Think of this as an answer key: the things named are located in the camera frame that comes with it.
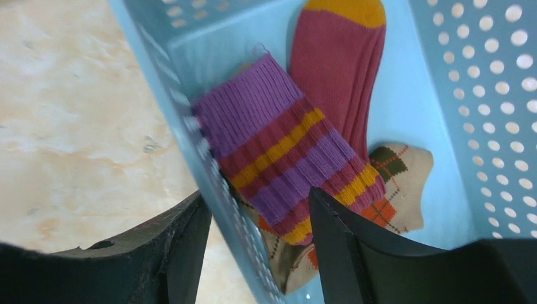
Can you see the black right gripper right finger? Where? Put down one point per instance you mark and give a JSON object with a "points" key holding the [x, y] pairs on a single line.
{"points": [[361, 262]]}

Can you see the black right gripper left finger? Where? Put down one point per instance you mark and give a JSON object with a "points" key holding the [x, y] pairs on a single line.
{"points": [[157, 261]]}

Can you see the purple red striped sock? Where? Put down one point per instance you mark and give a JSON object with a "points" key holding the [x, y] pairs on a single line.
{"points": [[276, 134]]}

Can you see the light blue plastic basket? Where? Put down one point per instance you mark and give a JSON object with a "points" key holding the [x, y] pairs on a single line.
{"points": [[457, 78]]}

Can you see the beige argyle sock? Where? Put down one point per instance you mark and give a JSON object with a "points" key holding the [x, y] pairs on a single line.
{"points": [[405, 170]]}

